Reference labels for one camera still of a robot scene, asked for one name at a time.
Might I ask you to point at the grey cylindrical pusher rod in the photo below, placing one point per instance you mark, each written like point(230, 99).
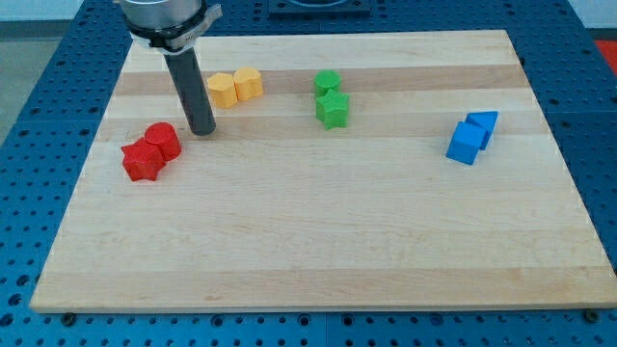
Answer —
point(186, 74)

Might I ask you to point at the light wooden board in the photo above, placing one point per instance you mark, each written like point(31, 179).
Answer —
point(271, 212)

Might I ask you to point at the yellow hexagon block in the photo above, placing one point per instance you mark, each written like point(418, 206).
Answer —
point(222, 90)

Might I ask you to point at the yellow heart block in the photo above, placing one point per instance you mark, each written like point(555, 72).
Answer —
point(248, 83)

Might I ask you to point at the red cylinder block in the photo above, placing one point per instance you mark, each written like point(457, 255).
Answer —
point(163, 135)

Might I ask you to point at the red star block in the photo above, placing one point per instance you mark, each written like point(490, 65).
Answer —
point(142, 160)

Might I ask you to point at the green cylinder block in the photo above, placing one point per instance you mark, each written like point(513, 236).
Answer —
point(326, 80)

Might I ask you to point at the green star block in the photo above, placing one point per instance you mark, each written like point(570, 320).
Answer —
point(332, 109)

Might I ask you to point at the blue cube block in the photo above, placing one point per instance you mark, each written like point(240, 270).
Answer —
point(465, 143)

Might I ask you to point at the blue triangle block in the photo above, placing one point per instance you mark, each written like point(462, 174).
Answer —
point(486, 120)

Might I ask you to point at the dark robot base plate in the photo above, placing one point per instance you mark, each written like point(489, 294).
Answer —
point(290, 7)

